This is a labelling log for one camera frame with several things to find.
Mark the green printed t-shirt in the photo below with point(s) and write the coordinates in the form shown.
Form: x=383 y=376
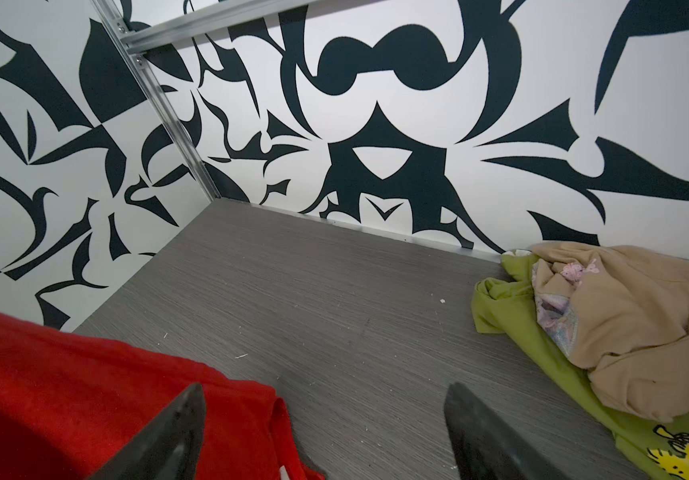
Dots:
x=507 y=307

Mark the red cloth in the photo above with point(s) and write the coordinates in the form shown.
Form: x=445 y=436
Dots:
x=68 y=403

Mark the beige cloth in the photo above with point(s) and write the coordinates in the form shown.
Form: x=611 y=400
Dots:
x=621 y=314

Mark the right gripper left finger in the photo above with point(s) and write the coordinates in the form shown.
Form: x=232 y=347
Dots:
x=168 y=447

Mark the aluminium frame rear bar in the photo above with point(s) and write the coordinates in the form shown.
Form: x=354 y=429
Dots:
x=216 y=16

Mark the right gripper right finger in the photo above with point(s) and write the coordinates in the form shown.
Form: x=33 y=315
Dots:
x=485 y=446

